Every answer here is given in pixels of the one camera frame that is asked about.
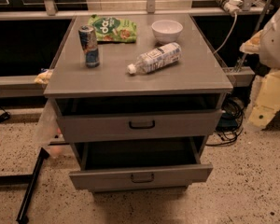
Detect grey top drawer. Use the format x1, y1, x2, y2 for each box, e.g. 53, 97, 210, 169
57, 109, 222, 143

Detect black floor cables bundle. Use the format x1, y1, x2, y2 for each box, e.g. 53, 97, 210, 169
206, 97, 246, 147

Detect black metal floor bar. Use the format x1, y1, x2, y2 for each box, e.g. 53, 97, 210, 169
0, 148, 49, 224

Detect clear plastic bag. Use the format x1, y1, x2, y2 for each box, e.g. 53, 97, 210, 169
33, 101, 63, 158

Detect grey drawer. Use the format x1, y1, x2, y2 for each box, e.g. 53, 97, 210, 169
69, 137, 213, 192
57, 109, 222, 143

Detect white power cable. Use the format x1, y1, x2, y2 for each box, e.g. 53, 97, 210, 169
212, 12, 239, 55

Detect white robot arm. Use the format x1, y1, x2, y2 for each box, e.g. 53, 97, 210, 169
240, 8, 280, 129

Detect white power strip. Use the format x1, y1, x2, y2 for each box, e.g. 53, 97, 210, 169
215, 0, 242, 16

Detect grey drawer cabinet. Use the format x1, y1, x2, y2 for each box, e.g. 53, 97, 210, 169
43, 13, 234, 194

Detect white bowl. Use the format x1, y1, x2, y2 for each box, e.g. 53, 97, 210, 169
151, 20, 183, 44

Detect blue energy drink can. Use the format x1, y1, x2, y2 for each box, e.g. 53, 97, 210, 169
78, 25, 100, 68

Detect metal diagonal rod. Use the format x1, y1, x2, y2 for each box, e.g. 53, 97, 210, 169
232, 0, 280, 73

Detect clear plastic water bottle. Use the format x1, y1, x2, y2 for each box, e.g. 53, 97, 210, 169
127, 42, 182, 75

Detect green chip bag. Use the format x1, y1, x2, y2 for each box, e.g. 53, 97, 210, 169
88, 15, 137, 43

